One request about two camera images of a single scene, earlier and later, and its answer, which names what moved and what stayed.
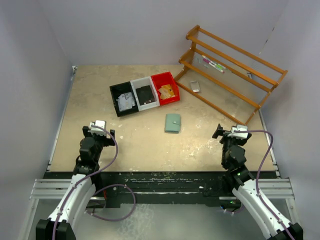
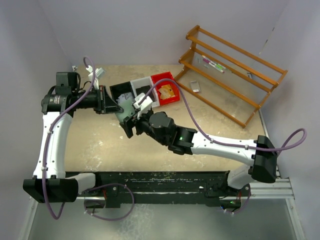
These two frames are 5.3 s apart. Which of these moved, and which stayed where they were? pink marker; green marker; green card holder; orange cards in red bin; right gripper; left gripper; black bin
Moved: green card holder; right gripper; left gripper
Stayed: black bin; pink marker; green marker; orange cards in red bin
